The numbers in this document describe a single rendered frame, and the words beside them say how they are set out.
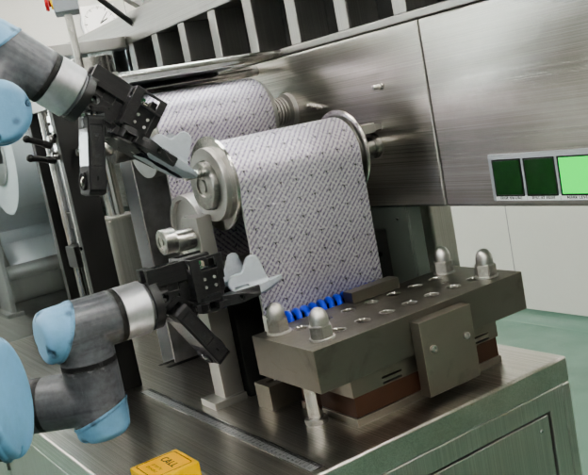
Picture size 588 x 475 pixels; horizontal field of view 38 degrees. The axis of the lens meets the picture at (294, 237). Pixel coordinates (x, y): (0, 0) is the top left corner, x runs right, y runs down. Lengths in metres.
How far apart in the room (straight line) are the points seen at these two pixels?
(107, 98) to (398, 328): 0.52
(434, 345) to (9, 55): 0.69
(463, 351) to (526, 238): 3.29
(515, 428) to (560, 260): 3.16
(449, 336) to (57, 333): 0.54
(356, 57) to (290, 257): 0.39
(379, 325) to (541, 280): 3.39
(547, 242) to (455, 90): 3.15
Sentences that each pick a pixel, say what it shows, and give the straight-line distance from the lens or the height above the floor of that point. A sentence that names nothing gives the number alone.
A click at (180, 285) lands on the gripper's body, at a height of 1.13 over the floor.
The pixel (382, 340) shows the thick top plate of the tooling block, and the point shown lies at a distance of 1.18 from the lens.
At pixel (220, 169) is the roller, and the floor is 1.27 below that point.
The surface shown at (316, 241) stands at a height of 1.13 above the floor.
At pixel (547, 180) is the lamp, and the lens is 1.23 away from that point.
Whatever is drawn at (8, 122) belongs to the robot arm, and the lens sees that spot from 1.03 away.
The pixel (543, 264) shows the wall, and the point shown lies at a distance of 4.50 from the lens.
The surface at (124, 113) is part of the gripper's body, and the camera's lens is 1.23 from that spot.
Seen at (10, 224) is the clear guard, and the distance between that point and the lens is 2.21.
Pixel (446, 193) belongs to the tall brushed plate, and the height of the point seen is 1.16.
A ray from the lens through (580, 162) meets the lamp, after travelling 1.19.
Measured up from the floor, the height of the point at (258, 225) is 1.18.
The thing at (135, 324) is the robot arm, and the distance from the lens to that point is 1.17.
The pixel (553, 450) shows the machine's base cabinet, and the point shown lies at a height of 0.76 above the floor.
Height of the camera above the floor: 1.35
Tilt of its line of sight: 9 degrees down
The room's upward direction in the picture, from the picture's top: 11 degrees counter-clockwise
